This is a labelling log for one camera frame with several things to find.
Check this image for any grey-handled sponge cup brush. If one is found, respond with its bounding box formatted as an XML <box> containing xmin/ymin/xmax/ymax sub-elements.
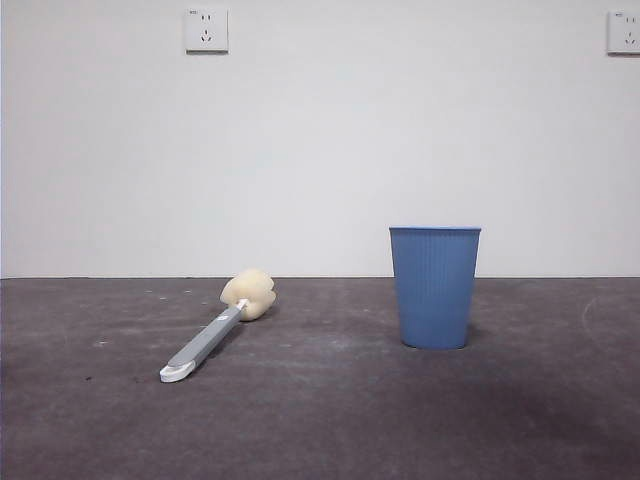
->
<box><xmin>158</xmin><ymin>268</ymin><xmax>278</xmax><ymax>385</ymax></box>

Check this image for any blue ribbed plastic cup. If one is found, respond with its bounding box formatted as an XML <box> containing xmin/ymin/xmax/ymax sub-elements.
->
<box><xmin>388</xmin><ymin>225</ymin><xmax>483</xmax><ymax>350</ymax></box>

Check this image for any white wall socket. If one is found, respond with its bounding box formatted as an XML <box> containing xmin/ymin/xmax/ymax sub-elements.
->
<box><xmin>606</xmin><ymin>10</ymin><xmax>640</xmax><ymax>56</ymax></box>
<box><xmin>185</xmin><ymin>7</ymin><xmax>230</xmax><ymax>55</ymax></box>

